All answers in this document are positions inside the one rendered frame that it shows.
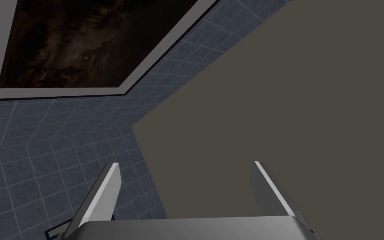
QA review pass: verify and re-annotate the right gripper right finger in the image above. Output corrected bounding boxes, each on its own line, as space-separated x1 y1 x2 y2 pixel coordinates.
249 160 297 218

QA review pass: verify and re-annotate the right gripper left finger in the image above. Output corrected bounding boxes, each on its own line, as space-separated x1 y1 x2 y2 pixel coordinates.
72 162 122 229

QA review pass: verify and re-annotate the grey-brown cupboard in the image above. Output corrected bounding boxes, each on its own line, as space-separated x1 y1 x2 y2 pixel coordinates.
131 0 384 240

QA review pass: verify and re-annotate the dark framed wall picture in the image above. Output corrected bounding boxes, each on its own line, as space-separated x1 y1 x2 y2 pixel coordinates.
0 0 222 102

